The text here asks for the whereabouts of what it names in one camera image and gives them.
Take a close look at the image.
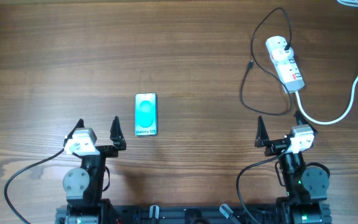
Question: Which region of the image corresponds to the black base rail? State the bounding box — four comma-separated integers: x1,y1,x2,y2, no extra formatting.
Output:
55,204,333,224

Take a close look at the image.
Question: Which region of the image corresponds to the black USB charging cable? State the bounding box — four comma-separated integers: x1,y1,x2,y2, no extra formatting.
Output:
239,7,293,116

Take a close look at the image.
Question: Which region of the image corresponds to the white power strip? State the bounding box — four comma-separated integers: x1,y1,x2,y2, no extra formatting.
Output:
265,36,305,93

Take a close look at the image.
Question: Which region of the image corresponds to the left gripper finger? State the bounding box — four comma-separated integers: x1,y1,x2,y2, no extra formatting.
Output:
110,116,127,151
63,119,84,146

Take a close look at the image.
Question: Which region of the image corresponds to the white USB charger plug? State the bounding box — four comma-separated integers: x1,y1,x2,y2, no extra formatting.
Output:
270,47,294,63

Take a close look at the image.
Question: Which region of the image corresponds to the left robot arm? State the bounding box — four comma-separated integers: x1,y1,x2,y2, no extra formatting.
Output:
55,117,126,224

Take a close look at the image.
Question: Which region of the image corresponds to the white power strip cord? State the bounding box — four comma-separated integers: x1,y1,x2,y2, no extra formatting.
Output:
294,2,358,126

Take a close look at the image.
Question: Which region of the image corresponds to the Galaxy smartphone teal screen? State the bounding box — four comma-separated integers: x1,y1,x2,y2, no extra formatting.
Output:
134,93,157,136

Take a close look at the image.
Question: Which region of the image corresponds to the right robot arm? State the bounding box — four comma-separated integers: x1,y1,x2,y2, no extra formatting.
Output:
255,111,332,224

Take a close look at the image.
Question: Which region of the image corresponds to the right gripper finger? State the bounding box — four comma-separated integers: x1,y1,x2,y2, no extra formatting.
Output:
254,116,270,147
294,110,318,134

